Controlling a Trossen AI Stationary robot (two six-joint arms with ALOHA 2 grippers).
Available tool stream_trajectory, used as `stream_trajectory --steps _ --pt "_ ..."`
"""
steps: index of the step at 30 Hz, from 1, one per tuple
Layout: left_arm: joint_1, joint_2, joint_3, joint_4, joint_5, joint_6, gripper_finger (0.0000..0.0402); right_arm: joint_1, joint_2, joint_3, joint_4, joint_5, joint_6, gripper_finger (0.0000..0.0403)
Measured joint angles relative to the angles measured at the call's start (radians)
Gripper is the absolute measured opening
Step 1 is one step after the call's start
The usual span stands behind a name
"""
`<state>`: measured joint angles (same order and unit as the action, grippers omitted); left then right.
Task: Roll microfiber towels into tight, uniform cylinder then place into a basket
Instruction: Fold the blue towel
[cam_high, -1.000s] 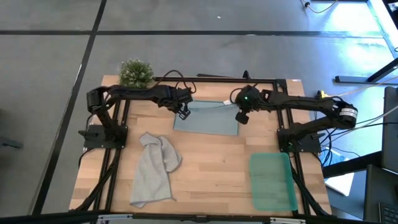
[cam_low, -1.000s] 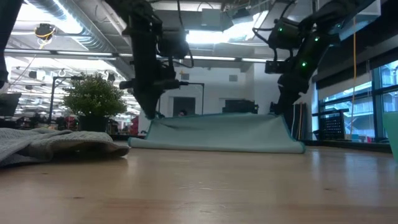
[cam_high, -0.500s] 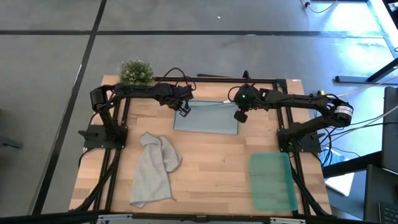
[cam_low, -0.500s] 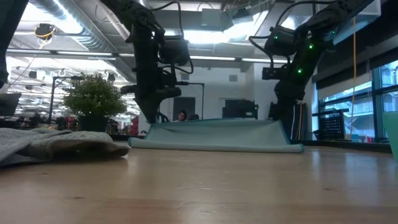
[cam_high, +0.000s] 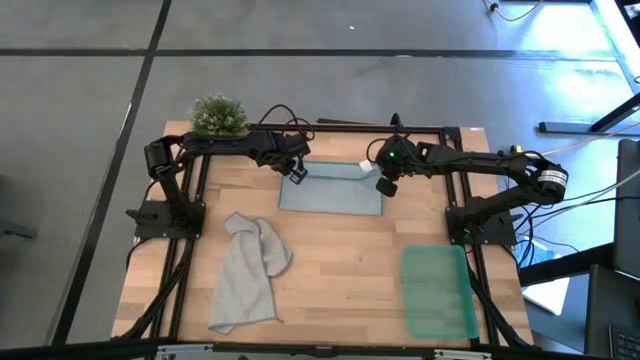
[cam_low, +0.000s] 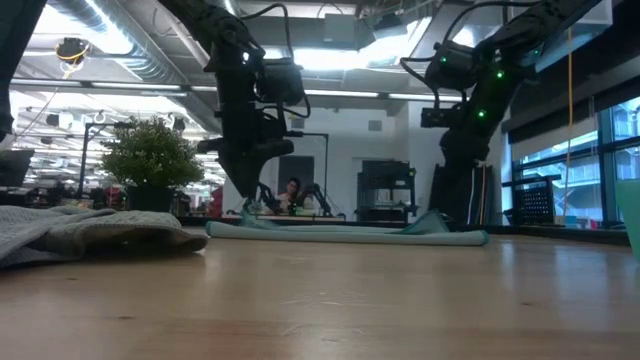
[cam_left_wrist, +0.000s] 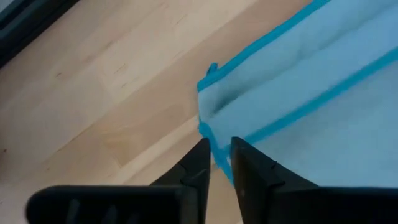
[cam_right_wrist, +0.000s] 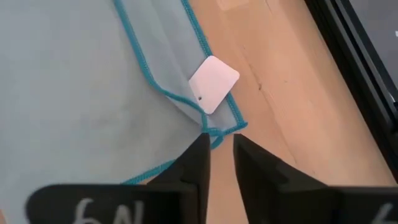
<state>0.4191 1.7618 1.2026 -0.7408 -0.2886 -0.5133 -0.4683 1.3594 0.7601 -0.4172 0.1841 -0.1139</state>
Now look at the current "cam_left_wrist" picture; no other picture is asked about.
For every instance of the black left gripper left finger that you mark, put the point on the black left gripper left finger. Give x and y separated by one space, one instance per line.
186 193

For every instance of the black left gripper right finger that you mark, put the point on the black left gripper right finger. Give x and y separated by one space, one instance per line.
264 193

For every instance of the light blue teal-edged microfiber towel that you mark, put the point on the light blue teal-edged microfiber towel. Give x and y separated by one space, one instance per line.
311 77

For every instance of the black aluminium rig frame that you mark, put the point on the black aluminium rig frame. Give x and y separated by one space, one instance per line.
18 28

